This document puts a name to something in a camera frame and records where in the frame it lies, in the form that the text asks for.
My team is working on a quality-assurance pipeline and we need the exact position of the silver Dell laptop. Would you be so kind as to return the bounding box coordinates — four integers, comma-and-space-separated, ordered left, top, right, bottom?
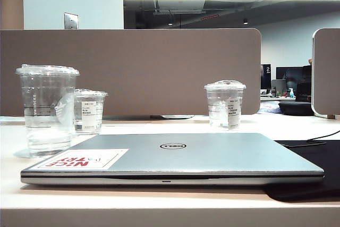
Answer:
20, 132, 325, 186

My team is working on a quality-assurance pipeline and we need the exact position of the metal wall switch plate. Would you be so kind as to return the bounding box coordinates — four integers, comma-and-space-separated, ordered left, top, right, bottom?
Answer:
64, 12, 79, 30

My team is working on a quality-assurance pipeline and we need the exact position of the clear lidded cup, white label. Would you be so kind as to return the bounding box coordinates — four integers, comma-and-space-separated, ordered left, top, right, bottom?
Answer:
203, 80, 247, 131
73, 88, 108, 135

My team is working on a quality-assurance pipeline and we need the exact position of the large clear Starbucks cup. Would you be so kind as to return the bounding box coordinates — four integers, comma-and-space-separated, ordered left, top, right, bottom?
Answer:
15, 64, 80, 158

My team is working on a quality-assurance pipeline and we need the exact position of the grey divider base plate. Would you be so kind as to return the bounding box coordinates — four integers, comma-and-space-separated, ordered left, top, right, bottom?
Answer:
150, 114, 196, 120

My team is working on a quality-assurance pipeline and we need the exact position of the wide black monitor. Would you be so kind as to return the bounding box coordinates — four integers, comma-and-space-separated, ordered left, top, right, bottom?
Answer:
276, 66, 305, 81

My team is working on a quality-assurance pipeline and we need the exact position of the black round cushion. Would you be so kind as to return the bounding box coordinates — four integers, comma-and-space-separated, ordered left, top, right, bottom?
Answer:
277, 101, 314, 116

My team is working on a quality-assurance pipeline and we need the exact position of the black fabric desk mat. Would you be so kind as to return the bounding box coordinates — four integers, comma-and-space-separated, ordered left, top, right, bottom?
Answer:
262, 139, 340, 203

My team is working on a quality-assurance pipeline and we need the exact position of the narrow brown desk divider panel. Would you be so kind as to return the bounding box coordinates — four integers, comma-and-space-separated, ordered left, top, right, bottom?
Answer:
311, 27, 340, 117

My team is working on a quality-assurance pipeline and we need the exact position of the wide brown desk divider panel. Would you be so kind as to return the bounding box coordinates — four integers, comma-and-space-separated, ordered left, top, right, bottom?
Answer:
0, 28, 262, 117

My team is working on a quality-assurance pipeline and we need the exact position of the blue printed plastic bag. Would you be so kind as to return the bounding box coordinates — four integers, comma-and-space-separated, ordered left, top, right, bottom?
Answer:
260, 103, 282, 114

